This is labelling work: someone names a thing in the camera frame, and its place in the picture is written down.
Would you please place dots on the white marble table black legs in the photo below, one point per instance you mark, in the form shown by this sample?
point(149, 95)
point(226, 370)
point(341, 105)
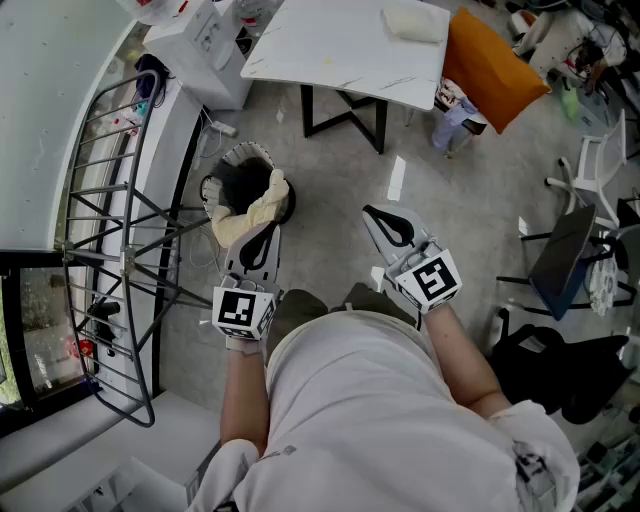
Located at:
point(325, 40)

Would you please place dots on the orange cushion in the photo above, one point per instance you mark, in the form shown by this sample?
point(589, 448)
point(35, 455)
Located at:
point(485, 65)

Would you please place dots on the black backpack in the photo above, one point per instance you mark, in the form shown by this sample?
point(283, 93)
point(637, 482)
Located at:
point(550, 360)

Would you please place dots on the person's olive trouser legs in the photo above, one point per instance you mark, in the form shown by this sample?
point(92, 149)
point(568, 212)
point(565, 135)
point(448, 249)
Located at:
point(295, 310)

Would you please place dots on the dark purple bag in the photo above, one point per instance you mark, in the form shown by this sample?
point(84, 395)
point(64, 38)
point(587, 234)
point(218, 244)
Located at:
point(150, 75)

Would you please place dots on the pale lilac fabric bundle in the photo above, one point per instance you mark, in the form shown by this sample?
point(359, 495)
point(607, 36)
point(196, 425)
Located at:
point(455, 115)

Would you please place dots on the white power strip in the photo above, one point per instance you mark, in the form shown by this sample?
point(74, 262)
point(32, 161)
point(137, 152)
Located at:
point(224, 129)

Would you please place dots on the white office chair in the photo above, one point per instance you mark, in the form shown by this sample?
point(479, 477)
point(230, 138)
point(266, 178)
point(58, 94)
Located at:
point(607, 150)

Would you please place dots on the white box cabinet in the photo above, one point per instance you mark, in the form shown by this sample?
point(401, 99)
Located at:
point(200, 55)

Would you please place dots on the pale yellow clothes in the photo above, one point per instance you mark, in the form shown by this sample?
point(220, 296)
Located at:
point(260, 210)

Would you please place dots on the black frame chair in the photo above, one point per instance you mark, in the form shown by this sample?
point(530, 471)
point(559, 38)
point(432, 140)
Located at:
point(560, 250)

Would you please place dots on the black tool on sill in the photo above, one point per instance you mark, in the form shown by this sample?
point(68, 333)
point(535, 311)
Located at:
point(102, 312)

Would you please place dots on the person's white shirt torso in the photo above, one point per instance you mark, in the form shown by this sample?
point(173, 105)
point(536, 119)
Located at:
point(375, 400)

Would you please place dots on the white ribbed laundry basket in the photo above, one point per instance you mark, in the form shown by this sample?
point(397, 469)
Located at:
point(245, 150)

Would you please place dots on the beige wristband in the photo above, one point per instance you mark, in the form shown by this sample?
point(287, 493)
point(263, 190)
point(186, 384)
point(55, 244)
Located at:
point(245, 346)

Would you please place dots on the large clear water jug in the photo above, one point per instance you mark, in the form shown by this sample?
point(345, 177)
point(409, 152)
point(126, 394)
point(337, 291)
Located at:
point(150, 10)

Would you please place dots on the white pillow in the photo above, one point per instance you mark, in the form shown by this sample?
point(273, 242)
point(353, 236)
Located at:
point(412, 22)

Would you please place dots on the clear bottle red label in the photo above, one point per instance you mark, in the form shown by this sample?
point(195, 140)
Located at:
point(127, 120)

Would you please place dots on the red small object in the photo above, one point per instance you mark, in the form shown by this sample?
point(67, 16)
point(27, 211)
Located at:
point(80, 347)

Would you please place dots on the dark grey clothes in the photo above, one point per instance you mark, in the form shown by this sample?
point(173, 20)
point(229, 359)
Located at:
point(245, 185)

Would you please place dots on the grey metal drying rack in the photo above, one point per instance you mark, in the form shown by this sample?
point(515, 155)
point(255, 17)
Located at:
point(124, 260)

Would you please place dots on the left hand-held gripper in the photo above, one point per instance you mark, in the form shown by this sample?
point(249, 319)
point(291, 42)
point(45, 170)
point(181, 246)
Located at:
point(240, 310)

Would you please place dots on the green plastic bag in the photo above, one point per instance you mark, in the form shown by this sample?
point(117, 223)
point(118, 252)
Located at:
point(570, 102)

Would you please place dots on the person's right forearm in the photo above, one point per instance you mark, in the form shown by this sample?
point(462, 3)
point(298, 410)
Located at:
point(460, 360)

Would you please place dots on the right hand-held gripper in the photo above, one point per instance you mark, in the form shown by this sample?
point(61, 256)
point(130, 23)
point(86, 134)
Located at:
point(430, 280)

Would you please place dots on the teal small object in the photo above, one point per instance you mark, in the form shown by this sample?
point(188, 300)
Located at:
point(142, 109)

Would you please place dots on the person's left forearm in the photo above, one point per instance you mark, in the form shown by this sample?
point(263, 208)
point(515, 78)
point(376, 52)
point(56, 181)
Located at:
point(245, 400)

